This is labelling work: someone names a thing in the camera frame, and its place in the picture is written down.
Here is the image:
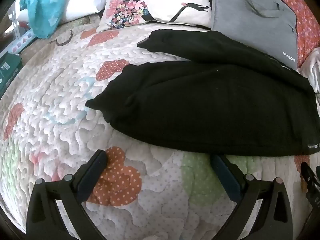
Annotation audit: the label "black pants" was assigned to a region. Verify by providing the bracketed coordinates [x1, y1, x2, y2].
[86, 29, 319, 157]

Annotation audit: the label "heart patterned white quilt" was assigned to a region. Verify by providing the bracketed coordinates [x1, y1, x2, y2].
[1, 22, 319, 239]

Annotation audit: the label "white crumpled garment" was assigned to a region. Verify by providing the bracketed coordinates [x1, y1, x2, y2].
[298, 47, 320, 100]

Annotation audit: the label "green cardboard box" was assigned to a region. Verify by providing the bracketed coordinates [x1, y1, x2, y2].
[0, 52, 23, 98]

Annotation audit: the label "grey fabric laptop bag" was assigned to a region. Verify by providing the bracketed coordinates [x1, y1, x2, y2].
[212, 0, 298, 70]

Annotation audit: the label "floral lady print pillow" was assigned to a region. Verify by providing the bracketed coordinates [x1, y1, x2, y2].
[97, 0, 212, 32]

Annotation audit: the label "teal star pattern cloth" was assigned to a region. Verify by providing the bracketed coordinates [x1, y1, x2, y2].
[20, 0, 66, 38]

